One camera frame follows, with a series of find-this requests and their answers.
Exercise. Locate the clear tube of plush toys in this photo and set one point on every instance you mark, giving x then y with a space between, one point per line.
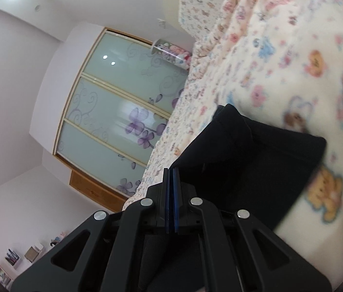
172 54

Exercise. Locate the floral pillow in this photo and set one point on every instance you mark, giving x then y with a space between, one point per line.
205 19

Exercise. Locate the brown wooden door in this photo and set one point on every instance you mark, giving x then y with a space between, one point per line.
104 196

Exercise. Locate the white wall switch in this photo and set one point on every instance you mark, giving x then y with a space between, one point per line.
162 23

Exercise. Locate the floral printed bed sheet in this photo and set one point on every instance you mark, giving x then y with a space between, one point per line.
204 91

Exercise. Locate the black pants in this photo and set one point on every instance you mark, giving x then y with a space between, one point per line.
237 163

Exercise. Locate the fleece cartoon animal blanket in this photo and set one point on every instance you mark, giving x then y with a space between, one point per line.
288 72

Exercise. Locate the white wall shelf with items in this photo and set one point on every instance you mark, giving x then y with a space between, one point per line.
10 265

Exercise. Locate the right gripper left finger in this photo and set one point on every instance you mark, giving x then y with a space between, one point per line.
105 252

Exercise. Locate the glass sliding door wardrobe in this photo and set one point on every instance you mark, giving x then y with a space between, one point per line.
117 111

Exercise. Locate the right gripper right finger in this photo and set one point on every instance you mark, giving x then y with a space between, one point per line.
240 253

